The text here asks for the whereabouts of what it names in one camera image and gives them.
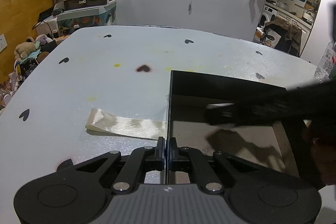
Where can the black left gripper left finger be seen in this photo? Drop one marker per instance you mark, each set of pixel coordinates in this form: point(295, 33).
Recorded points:
point(160, 154)

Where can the black box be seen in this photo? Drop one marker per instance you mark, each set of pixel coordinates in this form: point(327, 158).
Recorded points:
point(190, 94)

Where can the cream satin ribbon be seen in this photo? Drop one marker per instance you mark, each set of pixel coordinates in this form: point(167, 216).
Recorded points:
point(101, 121)

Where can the white wall socket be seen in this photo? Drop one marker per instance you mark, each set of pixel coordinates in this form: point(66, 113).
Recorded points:
point(3, 42)

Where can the clear plastic water bottle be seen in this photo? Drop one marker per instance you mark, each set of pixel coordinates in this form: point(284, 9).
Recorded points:
point(327, 66)

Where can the brown teddy bear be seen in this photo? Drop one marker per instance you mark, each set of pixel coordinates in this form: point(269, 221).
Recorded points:
point(23, 50)

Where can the white cartoon tote bag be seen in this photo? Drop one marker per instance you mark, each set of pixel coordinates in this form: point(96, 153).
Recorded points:
point(270, 38)

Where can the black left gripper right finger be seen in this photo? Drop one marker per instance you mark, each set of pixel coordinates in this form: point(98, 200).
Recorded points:
point(173, 154)

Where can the white washing machine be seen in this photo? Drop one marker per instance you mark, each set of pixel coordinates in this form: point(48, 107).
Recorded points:
point(268, 14)

